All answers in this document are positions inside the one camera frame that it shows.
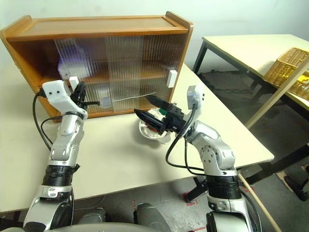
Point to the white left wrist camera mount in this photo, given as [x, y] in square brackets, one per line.
[55, 96]

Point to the brown wooden cabinet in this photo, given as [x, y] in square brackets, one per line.
[96, 24]

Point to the black table foot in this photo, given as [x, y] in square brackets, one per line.
[196, 189]

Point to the cream side table black frame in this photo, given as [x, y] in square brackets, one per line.
[241, 53]

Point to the light wooden stick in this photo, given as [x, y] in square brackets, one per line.
[260, 203]

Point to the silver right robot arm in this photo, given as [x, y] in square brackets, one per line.
[212, 149]

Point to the gray robot chest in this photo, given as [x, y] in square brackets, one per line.
[96, 229]

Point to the red green white toy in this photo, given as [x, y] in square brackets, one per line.
[154, 113]

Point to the black chair base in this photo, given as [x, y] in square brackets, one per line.
[295, 187]

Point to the gray right robot leg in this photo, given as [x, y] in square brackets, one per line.
[149, 215]

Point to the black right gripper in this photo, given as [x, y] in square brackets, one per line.
[175, 118]

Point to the gray robot leg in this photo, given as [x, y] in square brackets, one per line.
[149, 215]
[94, 218]

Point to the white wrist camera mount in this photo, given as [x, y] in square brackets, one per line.
[199, 104]
[55, 96]

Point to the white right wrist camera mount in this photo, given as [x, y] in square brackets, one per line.
[199, 104]

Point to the white bottle blue label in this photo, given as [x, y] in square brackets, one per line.
[105, 101]

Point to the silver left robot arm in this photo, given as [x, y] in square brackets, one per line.
[65, 145]

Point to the ribbed glass sliding door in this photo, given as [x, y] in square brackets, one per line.
[84, 55]
[164, 55]

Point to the purple soft package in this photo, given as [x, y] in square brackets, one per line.
[61, 69]

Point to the cream slanted beam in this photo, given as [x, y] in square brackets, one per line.
[277, 93]

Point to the yellow wicker basket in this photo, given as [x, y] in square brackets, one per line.
[285, 65]

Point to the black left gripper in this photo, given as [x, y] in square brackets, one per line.
[78, 101]

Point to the gray left robot leg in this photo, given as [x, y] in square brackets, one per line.
[94, 218]

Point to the white bowl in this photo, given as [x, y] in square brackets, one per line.
[154, 139]

